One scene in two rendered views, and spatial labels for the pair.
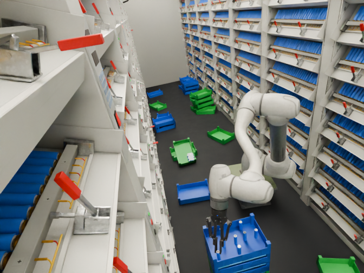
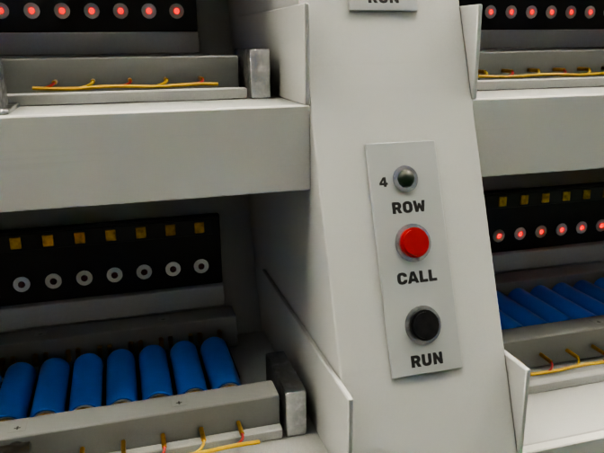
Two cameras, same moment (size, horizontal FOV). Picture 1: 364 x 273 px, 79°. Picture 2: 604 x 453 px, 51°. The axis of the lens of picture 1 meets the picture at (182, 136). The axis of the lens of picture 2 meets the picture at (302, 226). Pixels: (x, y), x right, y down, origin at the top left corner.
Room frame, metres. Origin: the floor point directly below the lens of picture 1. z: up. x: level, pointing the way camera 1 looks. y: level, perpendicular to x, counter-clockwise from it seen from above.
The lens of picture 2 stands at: (1.71, -0.04, 0.84)
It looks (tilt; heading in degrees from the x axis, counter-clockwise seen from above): 4 degrees up; 81
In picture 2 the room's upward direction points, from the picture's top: 6 degrees counter-clockwise
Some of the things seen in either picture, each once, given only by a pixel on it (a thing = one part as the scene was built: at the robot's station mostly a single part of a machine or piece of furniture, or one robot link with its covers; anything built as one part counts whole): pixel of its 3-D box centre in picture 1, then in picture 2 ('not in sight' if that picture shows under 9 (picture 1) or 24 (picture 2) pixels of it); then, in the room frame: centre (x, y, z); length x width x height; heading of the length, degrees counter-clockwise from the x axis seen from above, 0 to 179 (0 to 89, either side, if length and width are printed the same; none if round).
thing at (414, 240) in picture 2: not in sight; (412, 243); (1.82, 0.28, 0.85); 0.02 x 0.01 x 0.02; 6
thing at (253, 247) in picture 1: (234, 239); not in sight; (0.74, -0.18, 0.44); 0.30 x 0.20 x 0.08; 95
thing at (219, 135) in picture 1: (220, 135); not in sight; (2.48, -0.50, 0.04); 0.30 x 0.20 x 0.08; 30
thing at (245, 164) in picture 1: (252, 161); not in sight; (1.40, -0.52, 0.40); 0.18 x 0.16 x 0.22; 55
